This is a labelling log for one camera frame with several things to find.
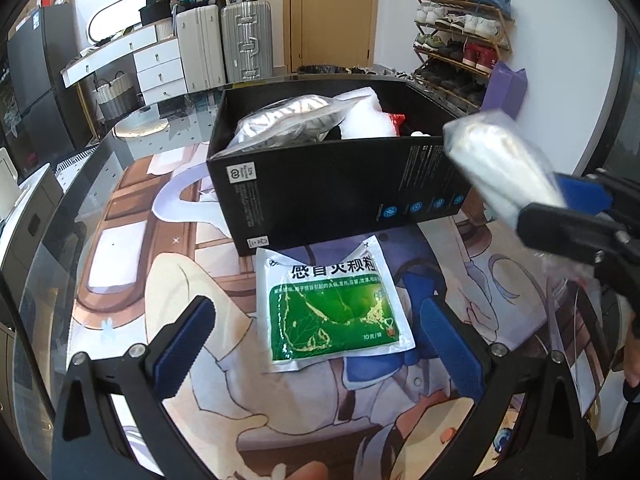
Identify pile of loose sneakers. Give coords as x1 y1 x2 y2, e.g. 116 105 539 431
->
342 62 416 83

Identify purple bag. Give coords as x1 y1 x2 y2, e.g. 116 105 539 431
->
481 60 528 123

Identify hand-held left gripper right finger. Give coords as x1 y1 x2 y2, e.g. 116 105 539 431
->
419 296 599 480

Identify green medicine packet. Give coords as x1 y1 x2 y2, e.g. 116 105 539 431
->
255 234 417 375

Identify patterned floor rug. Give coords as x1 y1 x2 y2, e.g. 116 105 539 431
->
50 145 101 186

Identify white cloth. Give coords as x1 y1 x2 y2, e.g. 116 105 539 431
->
442 109 576 241

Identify tan wooden door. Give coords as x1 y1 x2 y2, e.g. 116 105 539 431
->
282 0 381 75

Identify low cabinet with white top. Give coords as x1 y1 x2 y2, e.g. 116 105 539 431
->
0 147 63 281

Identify dark grey fridge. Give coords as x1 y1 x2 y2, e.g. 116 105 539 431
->
6 2 93 153

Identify wooden shoe rack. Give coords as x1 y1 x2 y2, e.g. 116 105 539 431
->
411 0 516 111

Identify clear bag with black print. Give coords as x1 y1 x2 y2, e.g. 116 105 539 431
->
220 94 373 156

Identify white round floor mat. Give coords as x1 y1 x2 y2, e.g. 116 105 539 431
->
114 110 171 138

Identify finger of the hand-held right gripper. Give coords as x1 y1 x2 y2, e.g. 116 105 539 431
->
552 170 616 217
515 202 626 266

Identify oval mirror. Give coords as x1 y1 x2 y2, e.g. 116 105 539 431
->
87 0 148 46

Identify white desk with drawers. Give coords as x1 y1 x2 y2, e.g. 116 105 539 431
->
61 25 188 106

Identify printed cartoon table mat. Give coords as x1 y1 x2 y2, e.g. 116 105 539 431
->
65 150 621 480

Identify white packet with red edge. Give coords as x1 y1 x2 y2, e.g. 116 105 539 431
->
382 110 407 136

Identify rows of racked shoes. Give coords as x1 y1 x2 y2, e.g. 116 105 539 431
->
411 0 516 108

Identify white suitcase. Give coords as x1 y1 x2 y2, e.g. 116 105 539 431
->
175 4 226 93

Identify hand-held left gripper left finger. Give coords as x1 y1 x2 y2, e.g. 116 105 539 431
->
50 295 217 480

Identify silver suitcase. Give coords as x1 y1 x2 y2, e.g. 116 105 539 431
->
220 0 275 83

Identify black cardboard box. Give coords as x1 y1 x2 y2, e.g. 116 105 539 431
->
206 80 473 258

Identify black storage box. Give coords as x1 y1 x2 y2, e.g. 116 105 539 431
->
139 2 176 26

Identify grey and white woven basket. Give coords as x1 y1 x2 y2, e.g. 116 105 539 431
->
94 72 138 121

